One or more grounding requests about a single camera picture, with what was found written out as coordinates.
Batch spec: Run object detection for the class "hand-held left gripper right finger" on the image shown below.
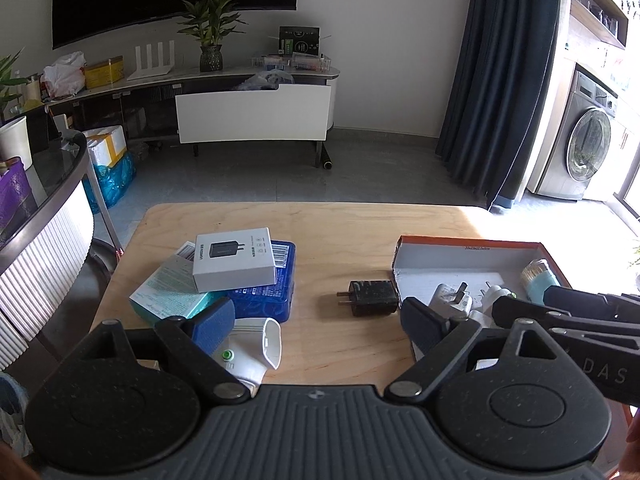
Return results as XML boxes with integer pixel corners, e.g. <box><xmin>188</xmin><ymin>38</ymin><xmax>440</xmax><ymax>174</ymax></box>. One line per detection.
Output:
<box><xmin>384</xmin><ymin>296</ymin><xmax>560</xmax><ymax>404</ymax></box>

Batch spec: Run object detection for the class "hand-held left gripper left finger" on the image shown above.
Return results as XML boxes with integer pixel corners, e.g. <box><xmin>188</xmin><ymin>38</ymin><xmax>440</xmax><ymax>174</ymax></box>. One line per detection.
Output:
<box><xmin>82</xmin><ymin>296</ymin><xmax>251</xmax><ymax>405</ymax></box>

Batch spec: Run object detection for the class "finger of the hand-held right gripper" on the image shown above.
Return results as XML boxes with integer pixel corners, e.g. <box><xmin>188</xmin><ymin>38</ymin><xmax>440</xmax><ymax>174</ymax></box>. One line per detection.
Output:
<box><xmin>491</xmin><ymin>296</ymin><xmax>640</xmax><ymax>352</ymax></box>
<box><xmin>543</xmin><ymin>285</ymin><xmax>640</xmax><ymax>317</ymax></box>

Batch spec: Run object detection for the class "white plug-in vaporizer leaf print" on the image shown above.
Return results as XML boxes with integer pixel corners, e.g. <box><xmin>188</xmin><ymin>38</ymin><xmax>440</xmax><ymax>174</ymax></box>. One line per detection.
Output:
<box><xmin>479</xmin><ymin>283</ymin><xmax>517</xmax><ymax>311</ymax></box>

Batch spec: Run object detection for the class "light blue toothpick container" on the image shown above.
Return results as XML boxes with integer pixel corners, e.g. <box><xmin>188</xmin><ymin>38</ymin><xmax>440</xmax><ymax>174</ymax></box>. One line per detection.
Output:
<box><xmin>520</xmin><ymin>259</ymin><xmax>561</xmax><ymax>306</ymax></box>

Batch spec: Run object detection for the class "white rectangular charger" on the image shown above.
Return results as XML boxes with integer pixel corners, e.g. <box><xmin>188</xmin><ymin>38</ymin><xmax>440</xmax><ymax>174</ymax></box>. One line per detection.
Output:
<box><xmin>430</xmin><ymin>282</ymin><xmax>474</xmax><ymax>319</ymax></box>

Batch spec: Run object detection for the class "white plug-in vaporizer green button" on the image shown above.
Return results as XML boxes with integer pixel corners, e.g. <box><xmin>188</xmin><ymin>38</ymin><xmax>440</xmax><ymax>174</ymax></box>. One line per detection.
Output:
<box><xmin>210</xmin><ymin>317</ymin><xmax>284</xmax><ymax>394</ymax></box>

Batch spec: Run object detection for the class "black charger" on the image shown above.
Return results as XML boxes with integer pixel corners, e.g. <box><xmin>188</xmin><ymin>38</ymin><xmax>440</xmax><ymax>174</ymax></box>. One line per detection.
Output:
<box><xmin>336</xmin><ymin>280</ymin><xmax>400</xmax><ymax>317</ymax></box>

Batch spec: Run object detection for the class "teal cardboard box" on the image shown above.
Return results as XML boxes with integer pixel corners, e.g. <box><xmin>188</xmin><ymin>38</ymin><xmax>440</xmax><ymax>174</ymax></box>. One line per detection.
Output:
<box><xmin>129</xmin><ymin>241</ymin><xmax>221</xmax><ymax>326</ymax></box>

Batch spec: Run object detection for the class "blue plastic box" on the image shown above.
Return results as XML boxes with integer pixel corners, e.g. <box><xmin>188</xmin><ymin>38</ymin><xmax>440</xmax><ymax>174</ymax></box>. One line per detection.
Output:
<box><xmin>220</xmin><ymin>240</ymin><xmax>296</xmax><ymax>324</ymax></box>

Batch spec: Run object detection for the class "white charger packaging box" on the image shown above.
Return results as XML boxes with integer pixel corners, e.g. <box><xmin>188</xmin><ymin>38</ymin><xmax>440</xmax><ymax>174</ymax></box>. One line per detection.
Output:
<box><xmin>192</xmin><ymin>227</ymin><xmax>277</xmax><ymax>294</ymax></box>

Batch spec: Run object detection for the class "orange cardboard box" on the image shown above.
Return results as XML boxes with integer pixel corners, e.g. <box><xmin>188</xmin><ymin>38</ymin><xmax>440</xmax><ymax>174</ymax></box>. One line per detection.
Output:
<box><xmin>391</xmin><ymin>235</ymin><xmax>576</xmax><ymax>371</ymax></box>

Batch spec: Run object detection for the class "silver washing machine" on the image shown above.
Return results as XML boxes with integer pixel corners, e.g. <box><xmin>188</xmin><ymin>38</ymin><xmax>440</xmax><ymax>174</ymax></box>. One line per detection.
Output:
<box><xmin>535</xmin><ymin>70</ymin><xmax>618</xmax><ymax>202</ymax></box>

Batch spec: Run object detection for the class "blue plastic bag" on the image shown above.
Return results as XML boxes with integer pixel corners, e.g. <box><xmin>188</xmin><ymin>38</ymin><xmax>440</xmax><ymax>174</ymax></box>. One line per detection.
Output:
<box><xmin>82</xmin><ymin>152</ymin><xmax>137</xmax><ymax>208</ymax></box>

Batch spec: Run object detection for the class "round white ribbed side table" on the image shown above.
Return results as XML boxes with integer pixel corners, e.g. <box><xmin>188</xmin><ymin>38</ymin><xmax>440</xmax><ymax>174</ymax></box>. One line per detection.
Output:
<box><xmin>0</xmin><ymin>132</ymin><xmax>96</xmax><ymax>371</ymax></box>

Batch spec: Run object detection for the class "white and yellow carton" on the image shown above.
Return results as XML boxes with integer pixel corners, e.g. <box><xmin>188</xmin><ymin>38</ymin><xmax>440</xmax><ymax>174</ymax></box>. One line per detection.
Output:
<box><xmin>82</xmin><ymin>125</ymin><xmax>128</xmax><ymax>167</ymax></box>

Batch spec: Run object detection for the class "white television cabinet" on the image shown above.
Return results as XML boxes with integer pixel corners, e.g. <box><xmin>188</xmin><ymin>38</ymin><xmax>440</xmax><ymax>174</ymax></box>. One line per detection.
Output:
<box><xmin>47</xmin><ymin>62</ymin><xmax>342</xmax><ymax>168</ymax></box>

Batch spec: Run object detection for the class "blue trash bin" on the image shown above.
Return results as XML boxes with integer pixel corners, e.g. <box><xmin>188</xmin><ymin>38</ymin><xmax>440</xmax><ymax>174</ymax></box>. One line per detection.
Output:
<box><xmin>0</xmin><ymin>372</ymin><xmax>33</xmax><ymax>456</ymax></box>

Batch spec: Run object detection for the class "dark blue curtain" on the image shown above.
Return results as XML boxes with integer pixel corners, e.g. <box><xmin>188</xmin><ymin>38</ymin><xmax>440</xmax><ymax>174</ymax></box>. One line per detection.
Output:
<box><xmin>435</xmin><ymin>0</ymin><xmax>563</xmax><ymax>211</ymax></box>

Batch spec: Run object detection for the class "purple patterned box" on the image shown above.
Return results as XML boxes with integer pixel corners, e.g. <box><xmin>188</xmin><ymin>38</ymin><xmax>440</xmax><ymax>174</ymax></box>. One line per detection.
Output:
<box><xmin>0</xmin><ymin>157</ymin><xmax>38</xmax><ymax>231</ymax></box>

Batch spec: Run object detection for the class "grey plastic bag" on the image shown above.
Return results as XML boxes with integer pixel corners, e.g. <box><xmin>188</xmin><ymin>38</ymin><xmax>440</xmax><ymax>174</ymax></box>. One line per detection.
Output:
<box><xmin>232</xmin><ymin>71</ymin><xmax>295</xmax><ymax>92</ymax></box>

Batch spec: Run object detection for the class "white router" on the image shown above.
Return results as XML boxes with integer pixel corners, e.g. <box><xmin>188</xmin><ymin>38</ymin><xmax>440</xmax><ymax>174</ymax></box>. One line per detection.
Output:
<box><xmin>126</xmin><ymin>40</ymin><xmax>177</xmax><ymax>81</ymax></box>

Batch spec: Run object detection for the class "yellow tin box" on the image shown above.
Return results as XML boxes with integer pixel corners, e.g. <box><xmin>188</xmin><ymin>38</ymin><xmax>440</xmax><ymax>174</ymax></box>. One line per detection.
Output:
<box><xmin>84</xmin><ymin>56</ymin><xmax>125</xmax><ymax>90</ymax></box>

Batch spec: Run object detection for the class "clear plastic organiser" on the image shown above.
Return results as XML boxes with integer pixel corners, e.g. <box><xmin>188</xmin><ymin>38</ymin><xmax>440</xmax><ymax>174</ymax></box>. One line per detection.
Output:
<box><xmin>250</xmin><ymin>52</ymin><xmax>333</xmax><ymax>74</ymax></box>

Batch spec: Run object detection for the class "white plastic bag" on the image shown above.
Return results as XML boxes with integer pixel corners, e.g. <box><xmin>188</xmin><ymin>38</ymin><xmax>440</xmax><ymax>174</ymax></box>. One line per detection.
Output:
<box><xmin>40</xmin><ymin>51</ymin><xmax>87</xmax><ymax>100</ymax></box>

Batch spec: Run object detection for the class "black and green box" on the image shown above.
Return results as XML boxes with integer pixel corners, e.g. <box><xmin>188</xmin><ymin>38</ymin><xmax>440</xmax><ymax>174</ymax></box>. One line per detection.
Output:
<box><xmin>278</xmin><ymin>26</ymin><xmax>321</xmax><ymax>58</ymax></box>

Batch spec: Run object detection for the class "green plant in dark vase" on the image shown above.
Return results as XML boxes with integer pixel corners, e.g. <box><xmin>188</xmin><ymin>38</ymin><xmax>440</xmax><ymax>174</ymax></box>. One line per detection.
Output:
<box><xmin>177</xmin><ymin>0</ymin><xmax>251</xmax><ymax>73</ymax></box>

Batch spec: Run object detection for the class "wall shelf with glasses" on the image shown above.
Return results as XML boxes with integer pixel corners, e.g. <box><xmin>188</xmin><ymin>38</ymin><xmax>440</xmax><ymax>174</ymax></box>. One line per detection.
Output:
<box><xmin>570</xmin><ymin>0</ymin><xmax>640</xmax><ymax>51</ymax></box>

